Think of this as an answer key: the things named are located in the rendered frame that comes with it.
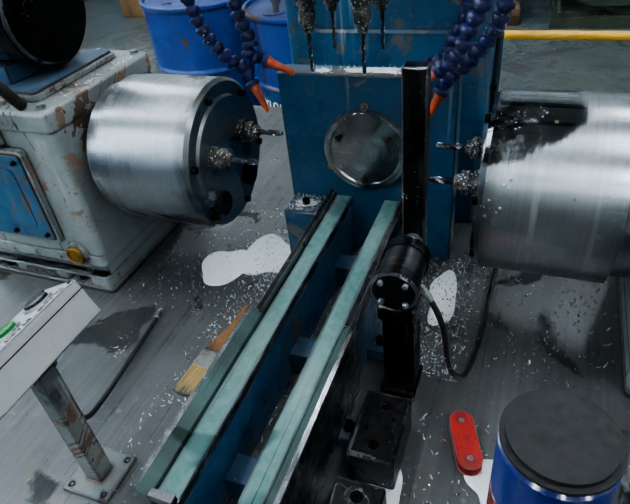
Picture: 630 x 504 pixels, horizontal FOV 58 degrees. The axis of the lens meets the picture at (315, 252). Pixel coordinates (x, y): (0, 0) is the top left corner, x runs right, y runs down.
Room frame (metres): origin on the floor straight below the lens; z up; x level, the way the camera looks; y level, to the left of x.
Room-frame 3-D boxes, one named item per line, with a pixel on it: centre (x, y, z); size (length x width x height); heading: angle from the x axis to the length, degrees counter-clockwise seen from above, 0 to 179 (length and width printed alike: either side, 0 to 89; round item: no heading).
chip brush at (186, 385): (0.65, 0.17, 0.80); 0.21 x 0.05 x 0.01; 151
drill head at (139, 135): (0.92, 0.25, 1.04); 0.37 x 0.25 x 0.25; 65
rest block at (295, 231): (0.89, 0.00, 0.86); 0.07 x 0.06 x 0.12; 65
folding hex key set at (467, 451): (0.42, -0.16, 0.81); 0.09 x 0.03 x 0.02; 175
